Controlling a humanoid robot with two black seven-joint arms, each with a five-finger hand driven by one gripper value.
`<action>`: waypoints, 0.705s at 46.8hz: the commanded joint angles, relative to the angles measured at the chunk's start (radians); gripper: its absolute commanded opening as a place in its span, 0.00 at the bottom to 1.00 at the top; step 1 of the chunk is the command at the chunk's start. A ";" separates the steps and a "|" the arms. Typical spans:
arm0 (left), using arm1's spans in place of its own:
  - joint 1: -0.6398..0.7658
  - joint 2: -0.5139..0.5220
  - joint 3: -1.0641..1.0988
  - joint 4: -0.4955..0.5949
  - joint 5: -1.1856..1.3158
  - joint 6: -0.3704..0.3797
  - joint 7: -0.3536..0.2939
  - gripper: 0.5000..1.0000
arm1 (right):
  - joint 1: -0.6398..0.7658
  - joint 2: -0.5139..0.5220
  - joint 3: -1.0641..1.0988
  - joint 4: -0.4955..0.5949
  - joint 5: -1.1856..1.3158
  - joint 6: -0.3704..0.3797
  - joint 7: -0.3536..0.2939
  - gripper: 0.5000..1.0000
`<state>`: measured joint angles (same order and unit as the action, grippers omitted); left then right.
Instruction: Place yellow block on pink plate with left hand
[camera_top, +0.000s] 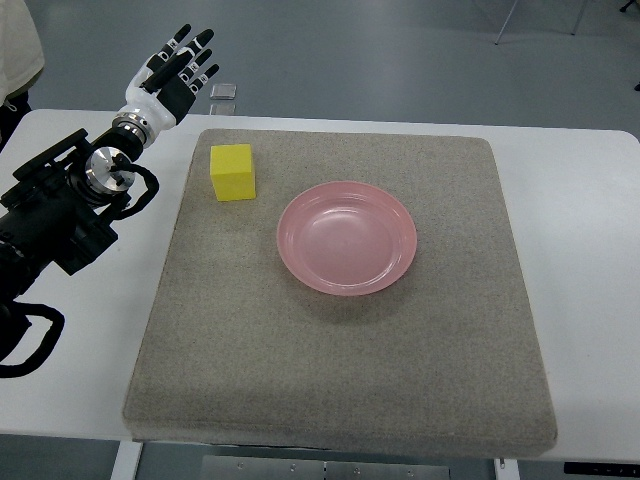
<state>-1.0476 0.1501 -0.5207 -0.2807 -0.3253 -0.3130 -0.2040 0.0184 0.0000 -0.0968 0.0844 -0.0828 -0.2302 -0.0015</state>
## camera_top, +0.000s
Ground metal chair legs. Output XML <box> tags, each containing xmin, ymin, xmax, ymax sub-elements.
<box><xmin>493</xmin><ymin>0</ymin><xmax>590</xmax><ymax>46</ymax></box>

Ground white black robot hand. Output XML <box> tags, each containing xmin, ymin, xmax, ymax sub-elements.
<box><xmin>118</xmin><ymin>24</ymin><xmax>219</xmax><ymax>134</ymax></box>

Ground clear floor socket cover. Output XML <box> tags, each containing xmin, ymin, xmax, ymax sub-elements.
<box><xmin>209</xmin><ymin>83</ymin><xmax>237</xmax><ymax>116</ymax></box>

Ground person in cream clothing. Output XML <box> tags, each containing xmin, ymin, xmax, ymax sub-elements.
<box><xmin>1</xmin><ymin>0</ymin><xmax>45</xmax><ymax>149</ymax></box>

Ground black label strip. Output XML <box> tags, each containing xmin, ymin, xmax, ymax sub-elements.
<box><xmin>563</xmin><ymin>462</ymin><xmax>640</xmax><ymax>478</ymax></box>

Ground white table leg left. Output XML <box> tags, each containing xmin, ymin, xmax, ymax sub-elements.
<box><xmin>110</xmin><ymin>441</ymin><xmax>143</xmax><ymax>480</ymax></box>

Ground yellow cube block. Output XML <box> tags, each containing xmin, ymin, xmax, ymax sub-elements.
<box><xmin>210</xmin><ymin>144</ymin><xmax>256</xmax><ymax>202</ymax></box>

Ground pink plate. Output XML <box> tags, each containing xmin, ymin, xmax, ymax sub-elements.
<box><xmin>276</xmin><ymin>181</ymin><xmax>418</xmax><ymax>296</ymax></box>

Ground beige fabric mat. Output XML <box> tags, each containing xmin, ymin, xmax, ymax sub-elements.
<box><xmin>122</xmin><ymin>128</ymin><xmax>559</xmax><ymax>459</ymax></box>

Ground metal table frame plate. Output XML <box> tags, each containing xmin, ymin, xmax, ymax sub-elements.
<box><xmin>199</xmin><ymin>455</ymin><xmax>451</xmax><ymax>480</ymax></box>

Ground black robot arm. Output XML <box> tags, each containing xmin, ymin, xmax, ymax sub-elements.
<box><xmin>1</xmin><ymin>113</ymin><xmax>159</xmax><ymax>379</ymax></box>

